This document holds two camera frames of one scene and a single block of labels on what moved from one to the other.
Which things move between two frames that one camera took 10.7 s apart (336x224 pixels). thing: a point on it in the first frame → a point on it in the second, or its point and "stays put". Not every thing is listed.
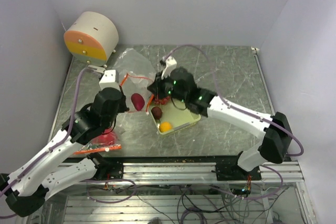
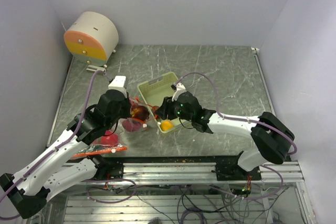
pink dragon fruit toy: x=108 y=138 stays put
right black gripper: x=156 y=87 → x=165 y=111
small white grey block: x=96 y=68 stays put
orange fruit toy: x=165 y=127 stays put
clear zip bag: x=136 y=74 → x=140 y=113
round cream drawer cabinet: x=91 y=38 stays put
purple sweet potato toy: x=137 y=100 → x=132 y=126
